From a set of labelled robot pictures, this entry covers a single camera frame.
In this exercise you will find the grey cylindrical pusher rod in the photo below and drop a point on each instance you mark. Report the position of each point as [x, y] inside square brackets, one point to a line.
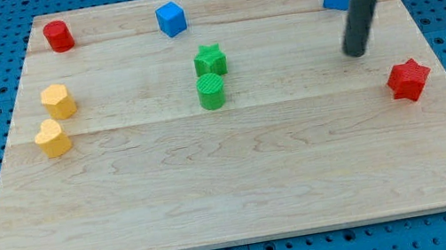
[358, 27]

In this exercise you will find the red star block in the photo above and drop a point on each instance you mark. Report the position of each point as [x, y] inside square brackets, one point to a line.
[407, 80]

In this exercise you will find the green star block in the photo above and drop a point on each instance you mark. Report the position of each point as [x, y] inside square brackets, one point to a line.
[210, 59]

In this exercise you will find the green cylinder block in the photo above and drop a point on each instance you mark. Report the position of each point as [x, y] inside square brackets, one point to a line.
[211, 91]

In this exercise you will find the blue cube block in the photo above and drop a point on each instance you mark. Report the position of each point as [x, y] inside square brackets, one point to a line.
[171, 19]

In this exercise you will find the wooden board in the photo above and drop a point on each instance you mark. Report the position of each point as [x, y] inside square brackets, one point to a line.
[307, 141]

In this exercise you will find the red cylinder block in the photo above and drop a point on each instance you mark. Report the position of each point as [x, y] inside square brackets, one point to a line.
[58, 36]

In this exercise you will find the yellow hexagon block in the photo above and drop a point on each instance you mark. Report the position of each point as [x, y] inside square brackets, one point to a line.
[58, 101]

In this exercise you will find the yellow heart block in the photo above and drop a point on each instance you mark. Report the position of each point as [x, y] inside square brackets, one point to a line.
[52, 139]

